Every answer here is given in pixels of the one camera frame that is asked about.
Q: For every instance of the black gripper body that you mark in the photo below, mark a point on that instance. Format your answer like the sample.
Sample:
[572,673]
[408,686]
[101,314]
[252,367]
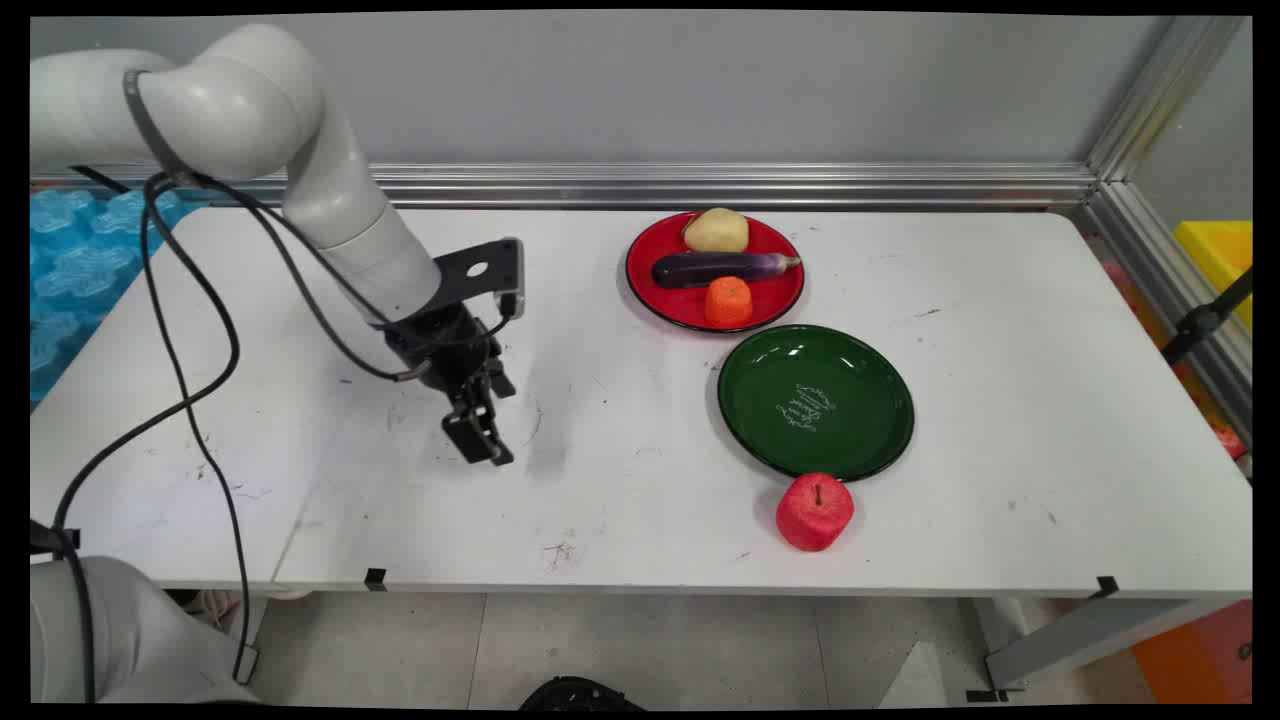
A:
[445,345]

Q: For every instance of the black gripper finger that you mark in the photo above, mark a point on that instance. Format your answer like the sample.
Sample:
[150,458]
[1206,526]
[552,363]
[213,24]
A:
[502,384]
[480,435]

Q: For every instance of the purple toy eggplant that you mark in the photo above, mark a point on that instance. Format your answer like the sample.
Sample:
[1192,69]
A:
[715,269]

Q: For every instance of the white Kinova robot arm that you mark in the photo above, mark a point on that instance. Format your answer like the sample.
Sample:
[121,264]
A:
[240,100]

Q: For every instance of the small black table clip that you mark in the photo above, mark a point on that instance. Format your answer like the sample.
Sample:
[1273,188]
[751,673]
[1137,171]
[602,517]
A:
[1107,587]
[375,579]

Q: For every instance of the orange toy tangerine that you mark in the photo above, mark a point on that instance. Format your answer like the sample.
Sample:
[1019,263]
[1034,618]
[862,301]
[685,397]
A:
[728,303]

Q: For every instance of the beige toy potato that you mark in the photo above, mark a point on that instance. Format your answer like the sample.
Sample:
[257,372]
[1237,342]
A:
[716,231]

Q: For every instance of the black object on floor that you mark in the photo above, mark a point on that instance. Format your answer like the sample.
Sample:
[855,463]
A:
[580,695]

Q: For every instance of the red round plate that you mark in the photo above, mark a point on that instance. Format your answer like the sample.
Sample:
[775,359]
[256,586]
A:
[770,300]

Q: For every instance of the green round plate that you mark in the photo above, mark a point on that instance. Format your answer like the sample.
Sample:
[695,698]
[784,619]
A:
[800,400]

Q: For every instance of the red toy apple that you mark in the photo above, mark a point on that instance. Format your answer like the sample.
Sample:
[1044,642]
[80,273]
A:
[814,512]

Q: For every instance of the blue foam mat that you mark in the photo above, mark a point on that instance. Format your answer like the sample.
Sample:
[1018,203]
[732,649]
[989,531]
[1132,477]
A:
[75,280]

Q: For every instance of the grey table leg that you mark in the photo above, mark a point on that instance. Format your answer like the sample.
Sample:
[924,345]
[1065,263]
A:
[1090,640]

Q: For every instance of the black tripod stand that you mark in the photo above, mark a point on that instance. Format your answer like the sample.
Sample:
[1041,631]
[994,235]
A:
[1205,320]

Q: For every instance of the yellow plastic box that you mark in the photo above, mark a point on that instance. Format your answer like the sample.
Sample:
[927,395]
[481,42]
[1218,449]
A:
[1222,255]

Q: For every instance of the orange box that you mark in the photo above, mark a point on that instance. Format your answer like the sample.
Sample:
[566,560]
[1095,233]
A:
[1195,655]

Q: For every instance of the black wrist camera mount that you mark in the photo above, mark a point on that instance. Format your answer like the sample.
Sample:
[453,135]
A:
[480,272]

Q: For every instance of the long horizontal aluminium frame rail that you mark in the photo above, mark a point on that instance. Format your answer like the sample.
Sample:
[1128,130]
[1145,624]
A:
[700,185]

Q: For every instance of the slanted aluminium frame rail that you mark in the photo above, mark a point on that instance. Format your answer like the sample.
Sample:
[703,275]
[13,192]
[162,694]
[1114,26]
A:
[1150,200]

